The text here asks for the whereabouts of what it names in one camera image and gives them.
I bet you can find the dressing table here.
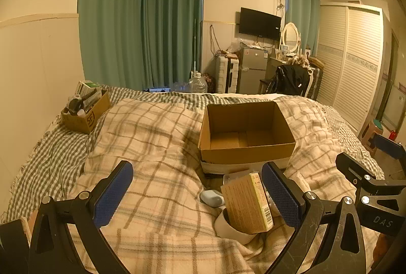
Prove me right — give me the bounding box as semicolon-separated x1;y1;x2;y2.
266;54;294;86

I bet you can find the plastic stool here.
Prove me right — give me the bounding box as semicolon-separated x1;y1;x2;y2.
358;119;385;158

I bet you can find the floral bag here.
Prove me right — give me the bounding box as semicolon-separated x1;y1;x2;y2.
204;74;217;92

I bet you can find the light blue case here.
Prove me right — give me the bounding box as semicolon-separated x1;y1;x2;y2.
200;190;225;208

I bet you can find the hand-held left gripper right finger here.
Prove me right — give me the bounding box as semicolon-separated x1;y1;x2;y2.
261;161;375;274

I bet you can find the person's right hand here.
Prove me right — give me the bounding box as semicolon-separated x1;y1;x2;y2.
374;232;395;274

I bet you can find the black round tape roll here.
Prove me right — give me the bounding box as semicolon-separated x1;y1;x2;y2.
67;98;86;116

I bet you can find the grey small fridge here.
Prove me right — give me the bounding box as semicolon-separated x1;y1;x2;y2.
239;47;269;94

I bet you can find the tan paper carton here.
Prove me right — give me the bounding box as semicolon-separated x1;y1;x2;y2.
220;171;274;234

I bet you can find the clear plastic bag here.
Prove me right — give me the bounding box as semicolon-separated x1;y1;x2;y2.
226;40;244;56

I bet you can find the white oval mirror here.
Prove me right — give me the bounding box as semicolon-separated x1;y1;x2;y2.
279;22;300;54

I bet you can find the brown suitcase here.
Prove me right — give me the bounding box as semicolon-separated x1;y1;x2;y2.
306;66;325;101

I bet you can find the white mop pole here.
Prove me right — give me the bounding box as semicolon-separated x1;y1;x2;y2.
192;19;198;72

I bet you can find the wide green curtain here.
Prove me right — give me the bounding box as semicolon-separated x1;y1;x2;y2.
77;0;144;91

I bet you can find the black jacket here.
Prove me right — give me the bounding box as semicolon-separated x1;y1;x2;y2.
266;65;310;99

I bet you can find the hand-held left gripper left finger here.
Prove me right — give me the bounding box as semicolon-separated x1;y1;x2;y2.
28;160;134;274

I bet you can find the large clear water jug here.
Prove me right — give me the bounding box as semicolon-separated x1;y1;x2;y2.
188;72;209;94

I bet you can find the beige plaid blanket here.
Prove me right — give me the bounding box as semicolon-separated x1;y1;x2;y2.
67;95;386;274

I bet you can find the white suitcase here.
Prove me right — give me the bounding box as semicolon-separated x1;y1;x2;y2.
215;55;240;93

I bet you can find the white louvered wardrobe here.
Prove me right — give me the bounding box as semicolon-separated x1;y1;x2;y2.
316;3;386;139

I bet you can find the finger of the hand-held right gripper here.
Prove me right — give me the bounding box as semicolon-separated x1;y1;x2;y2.
335;152;386;187
373;133;406;162

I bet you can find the green and white carton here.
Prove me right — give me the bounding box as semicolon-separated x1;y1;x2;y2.
75;80;102;99

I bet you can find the black wall television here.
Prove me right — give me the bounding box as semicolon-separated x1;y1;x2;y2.
239;7;282;40

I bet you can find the large cardboard box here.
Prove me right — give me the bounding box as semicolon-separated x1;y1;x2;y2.
198;101;297;180

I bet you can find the small cardboard box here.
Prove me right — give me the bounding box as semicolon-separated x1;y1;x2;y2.
61;88;111;135

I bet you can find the narrow green curtain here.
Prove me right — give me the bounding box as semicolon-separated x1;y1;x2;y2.
284;0;322;56

